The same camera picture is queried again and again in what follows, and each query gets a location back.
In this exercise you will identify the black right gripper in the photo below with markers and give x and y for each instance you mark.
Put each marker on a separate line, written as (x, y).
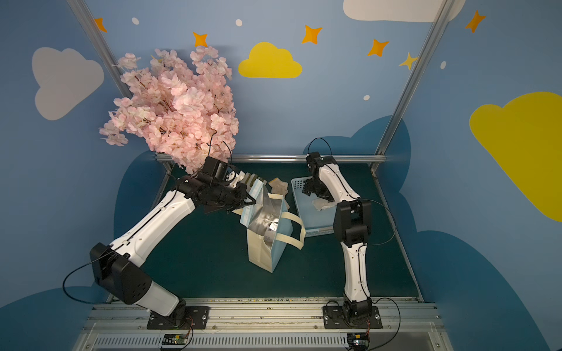
(312, 188)

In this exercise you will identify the light blue perforated basket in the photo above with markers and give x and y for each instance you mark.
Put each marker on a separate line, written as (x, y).
(316, 222)

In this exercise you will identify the light blue insulated delivery bag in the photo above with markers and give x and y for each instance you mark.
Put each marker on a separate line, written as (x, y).
(266, 251)

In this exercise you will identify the green circuit board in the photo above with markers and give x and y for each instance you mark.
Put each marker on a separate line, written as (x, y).
(175, 340)
(358, 341)

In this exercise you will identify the right green circuit board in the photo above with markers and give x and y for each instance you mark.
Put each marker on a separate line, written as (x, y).
(358, 341)

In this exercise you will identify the beige star shaped toy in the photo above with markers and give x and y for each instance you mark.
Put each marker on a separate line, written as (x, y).
(279, 187)

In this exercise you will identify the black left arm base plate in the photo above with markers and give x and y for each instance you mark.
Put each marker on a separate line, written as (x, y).
(182, 318)

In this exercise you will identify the aluminium frame post left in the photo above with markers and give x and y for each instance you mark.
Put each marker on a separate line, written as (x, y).
(89, 25)

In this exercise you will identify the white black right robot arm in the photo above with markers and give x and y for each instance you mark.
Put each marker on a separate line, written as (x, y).
(352, 227)

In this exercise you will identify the aluminium frame post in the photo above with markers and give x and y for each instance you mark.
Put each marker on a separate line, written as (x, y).
(89, 25)
(426, 53)

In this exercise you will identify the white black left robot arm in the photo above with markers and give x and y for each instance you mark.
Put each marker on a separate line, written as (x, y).
(117, 267)

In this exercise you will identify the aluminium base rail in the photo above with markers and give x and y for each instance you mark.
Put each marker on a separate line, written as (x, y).
(268, 324)

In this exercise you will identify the aluminium rear crossbar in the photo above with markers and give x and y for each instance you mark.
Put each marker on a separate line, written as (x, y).
(300, 158)

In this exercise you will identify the left green circuit board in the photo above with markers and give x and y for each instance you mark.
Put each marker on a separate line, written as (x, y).
(175, 340)

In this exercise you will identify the pink cherry blossom tree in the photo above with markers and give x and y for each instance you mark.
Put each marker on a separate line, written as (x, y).
(185, 111)

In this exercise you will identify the aluminium frame post right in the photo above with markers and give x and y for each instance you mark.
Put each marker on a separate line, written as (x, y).
(426, 53)

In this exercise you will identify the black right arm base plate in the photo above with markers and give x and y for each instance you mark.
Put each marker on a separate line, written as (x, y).
(335, 317)

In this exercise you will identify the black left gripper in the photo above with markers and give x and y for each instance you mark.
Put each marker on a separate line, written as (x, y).
(241, 196)

